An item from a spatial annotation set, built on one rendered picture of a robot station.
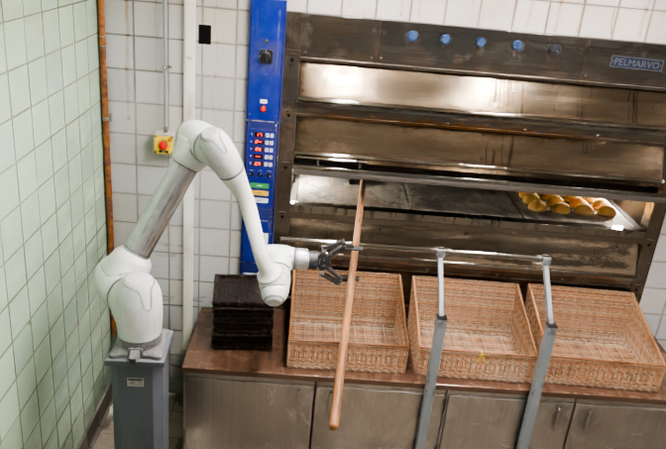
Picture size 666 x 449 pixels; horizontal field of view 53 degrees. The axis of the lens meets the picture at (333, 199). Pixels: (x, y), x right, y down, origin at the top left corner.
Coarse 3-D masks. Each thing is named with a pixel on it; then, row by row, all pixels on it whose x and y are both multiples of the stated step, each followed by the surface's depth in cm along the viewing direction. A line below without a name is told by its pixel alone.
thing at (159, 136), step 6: (156, 132) 312; (162, 132) 313; (168, 132) 314; (174, 132) 315; (156, 138) 311; (162, 138) 311; (156, 144) 312; (168, 144) 312; (156, 150) 313; (162, 150) 313; (168, 150) 313
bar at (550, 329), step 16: (288, 240) 297; (304, 240) 297; (320, 240) 298; (336, 240) 298; (480, 256) 301; (496, 256) 300; (512, 256) 301; (528, 256) 301; (544, 256) 302; (544, 272) 301; (544, 288) 299; (544, 336) 292; (432, 352) 292; (544, 352) 293; (432, 368) 296; (544, 368) 296; (432, 384) 299; (432, 400) 302; (528, 400) 305; (528, 416) 306; (528, 432) 309; (416, 448) 312
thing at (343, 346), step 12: (360, 192) 331; (360, 204) 321; (360, 216) 312; (360, 228) 304; (348, 276) 274; (348, 288) 265; (348, 300) 258; (348, 312) 252; (348, 324) 247; (348, 336) 242; (336, 372) 227; (336, 384) 221; (336, 396) 216; (336, 408) 212; (336, 420) 208
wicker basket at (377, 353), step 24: (312, 288) 342; (360, 288) 343; (384, 288) 343; (312, 312) 343; (336, 312) 343; (360, 312) 344; (384, 312) 345; (288, 336) 303; (336, 336) 333; (360, 336) 334; (384, 336) 336; (288, 360) 305; (312, 360) 306; (336, 360) 306; (360, 360) 316; (384, 360) 317
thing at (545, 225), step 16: (304, 208) 332; (320, 208) 332; (336, 208) 332; (352, 208) 333; (368, 208) 335; (384, 208) 337; (464, 224) 336; (480, 224) 336; (496, 224) 336; (512, 224) 336; (528, 224) 336; (544, 224) 336; (560, 224) 337; (576, 224) 339; (592, 224) 341
